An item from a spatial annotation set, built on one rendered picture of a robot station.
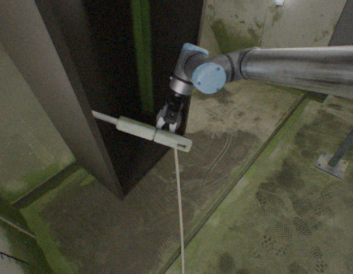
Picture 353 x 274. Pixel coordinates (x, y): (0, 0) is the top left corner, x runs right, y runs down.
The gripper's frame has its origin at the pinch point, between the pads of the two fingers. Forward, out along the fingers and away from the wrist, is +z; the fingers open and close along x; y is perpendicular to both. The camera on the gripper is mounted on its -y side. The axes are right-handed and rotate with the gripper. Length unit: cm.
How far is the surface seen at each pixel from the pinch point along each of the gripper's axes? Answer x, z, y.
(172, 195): -26, 71, 39
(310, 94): -144, -21, 154
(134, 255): -11, 91, -1
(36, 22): 32, -33, -32
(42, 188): 71, 107, 39
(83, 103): 24.0, -15.8, -24.5
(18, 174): 87, 95, 36
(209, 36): -20, -31, 217
